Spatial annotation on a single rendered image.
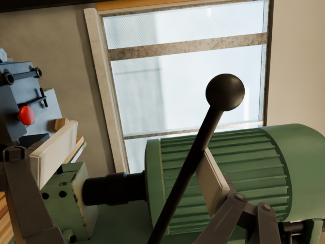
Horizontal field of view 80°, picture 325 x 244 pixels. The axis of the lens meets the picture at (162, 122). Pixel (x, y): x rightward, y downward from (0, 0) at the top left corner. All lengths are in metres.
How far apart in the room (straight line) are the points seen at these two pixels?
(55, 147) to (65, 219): 0.28
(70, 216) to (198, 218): 0.23
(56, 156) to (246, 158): 0.27
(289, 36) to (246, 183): 1.67
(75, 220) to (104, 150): 1.43
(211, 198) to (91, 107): 1.60
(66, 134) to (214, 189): 0.13
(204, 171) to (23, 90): 0.33
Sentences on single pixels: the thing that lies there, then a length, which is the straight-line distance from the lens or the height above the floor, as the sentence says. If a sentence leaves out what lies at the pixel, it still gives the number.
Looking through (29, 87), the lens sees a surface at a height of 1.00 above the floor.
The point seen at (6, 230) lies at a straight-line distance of 0.45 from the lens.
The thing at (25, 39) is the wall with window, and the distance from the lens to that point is 1.87.
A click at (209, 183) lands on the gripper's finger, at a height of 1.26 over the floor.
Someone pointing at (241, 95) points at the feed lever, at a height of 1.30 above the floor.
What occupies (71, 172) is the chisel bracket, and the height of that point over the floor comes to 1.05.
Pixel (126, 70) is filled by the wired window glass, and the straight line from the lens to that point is 1.69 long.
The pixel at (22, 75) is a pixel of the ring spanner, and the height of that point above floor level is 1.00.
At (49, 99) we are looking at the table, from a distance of 0.68.
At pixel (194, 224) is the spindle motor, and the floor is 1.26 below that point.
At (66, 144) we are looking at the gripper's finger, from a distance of 0.20.
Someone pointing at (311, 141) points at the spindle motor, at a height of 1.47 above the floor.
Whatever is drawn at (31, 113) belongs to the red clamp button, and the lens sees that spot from 0.37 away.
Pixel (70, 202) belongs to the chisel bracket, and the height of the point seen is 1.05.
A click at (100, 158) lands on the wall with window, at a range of 1.88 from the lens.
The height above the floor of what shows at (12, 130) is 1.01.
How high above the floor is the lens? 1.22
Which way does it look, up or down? level
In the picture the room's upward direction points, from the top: 84 degrees clockwise
